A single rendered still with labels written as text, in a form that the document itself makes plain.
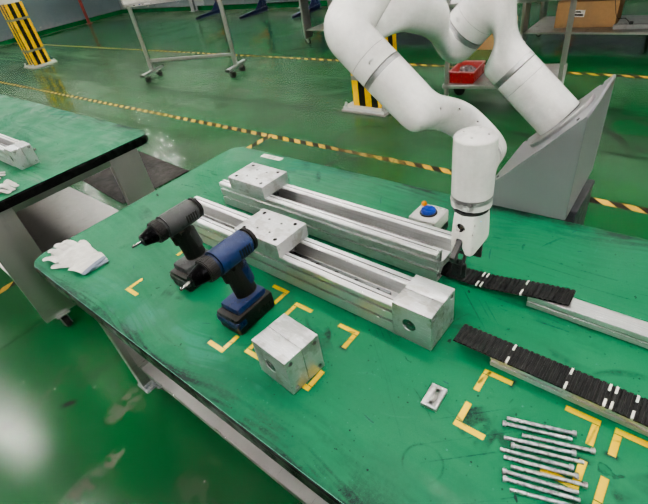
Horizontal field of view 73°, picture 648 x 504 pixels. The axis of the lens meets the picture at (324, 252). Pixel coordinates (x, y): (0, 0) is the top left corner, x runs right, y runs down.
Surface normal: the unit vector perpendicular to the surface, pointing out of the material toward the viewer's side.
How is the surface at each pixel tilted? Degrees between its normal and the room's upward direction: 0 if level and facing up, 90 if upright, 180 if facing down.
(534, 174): 90
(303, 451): 0
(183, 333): 0
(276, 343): 0
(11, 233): 90
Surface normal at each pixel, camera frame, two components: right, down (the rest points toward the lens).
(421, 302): -0.14, -0.79
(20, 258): 0.77, 0.29
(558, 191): -0.60, 0.55
